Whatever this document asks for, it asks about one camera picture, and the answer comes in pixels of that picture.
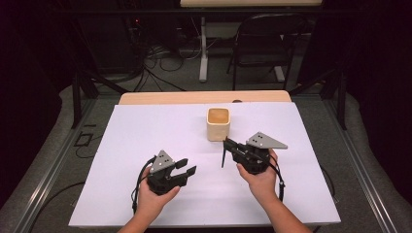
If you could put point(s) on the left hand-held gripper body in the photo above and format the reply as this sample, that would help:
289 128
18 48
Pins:
162 176

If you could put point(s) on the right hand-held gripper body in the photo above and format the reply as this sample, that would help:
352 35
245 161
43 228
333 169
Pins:
256 158

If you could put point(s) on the black pencil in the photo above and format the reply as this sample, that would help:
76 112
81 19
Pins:
223 157

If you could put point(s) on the cream square pen holder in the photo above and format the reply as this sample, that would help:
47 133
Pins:
218 127

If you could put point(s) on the person's right hand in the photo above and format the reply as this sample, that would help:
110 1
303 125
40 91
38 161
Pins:
260 184

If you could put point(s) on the person's left hand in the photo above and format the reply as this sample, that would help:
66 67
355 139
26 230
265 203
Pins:
152 202

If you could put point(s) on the white table sheet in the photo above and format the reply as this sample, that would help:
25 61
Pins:
129 136

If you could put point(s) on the wooden table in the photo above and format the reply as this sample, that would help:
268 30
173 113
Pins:
200 97

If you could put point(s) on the white desk foot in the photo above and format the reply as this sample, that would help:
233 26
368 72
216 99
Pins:
279 73

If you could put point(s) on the white desk leg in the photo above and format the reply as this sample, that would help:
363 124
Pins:
203 51

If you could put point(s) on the black metal stand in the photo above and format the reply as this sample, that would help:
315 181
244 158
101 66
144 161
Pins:
77 97
341 97

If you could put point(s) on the black folding chair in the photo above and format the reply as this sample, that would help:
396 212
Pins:
267 39

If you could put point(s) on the black square floor frame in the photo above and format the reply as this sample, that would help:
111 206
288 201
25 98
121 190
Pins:
83 139

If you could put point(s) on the aluminium floor rail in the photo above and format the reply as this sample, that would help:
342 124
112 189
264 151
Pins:
55 161
359 161

